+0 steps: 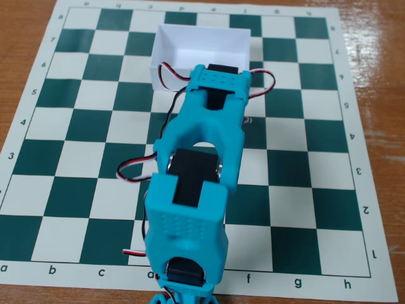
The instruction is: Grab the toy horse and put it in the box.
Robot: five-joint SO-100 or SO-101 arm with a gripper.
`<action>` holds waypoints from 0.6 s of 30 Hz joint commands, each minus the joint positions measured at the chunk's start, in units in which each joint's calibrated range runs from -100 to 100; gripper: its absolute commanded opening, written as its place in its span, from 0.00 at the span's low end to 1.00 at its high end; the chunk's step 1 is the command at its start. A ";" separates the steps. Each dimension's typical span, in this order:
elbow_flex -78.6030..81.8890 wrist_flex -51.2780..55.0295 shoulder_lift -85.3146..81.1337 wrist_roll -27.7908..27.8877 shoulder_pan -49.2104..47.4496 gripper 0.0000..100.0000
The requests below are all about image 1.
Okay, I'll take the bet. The green and cream chessboard mat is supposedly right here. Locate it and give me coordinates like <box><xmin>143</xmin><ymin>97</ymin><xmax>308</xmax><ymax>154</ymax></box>
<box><xmin>0</xmin><ymin>0</ymin><xmax>400</xmax><ymax>303</ymax></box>

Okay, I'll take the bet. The white rectangular open box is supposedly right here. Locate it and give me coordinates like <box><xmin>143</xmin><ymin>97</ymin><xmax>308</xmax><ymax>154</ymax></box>
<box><xmin>148</xmin><ymin>23</ymin><xmax>252</xmax><ymax>92</ymax></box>

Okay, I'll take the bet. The red white black servo cable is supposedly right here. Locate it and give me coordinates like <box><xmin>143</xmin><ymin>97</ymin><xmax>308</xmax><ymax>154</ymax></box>
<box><xmin>122</xmin><ymin>248</ymin><xmax>148</xmax><ymax>258</ymax></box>
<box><xmin>157</xmin><ymin>62</ymin><xmax>194</xmax><ymax>137</ymax></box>
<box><xmin>116</xmin><ymin>151</ymin><xmax>159</xmax><ymax>183</ymax></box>
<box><xmin>248</xmin><ymin>68</ymin><xmax>277</xmax><ymax>101</ymax></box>

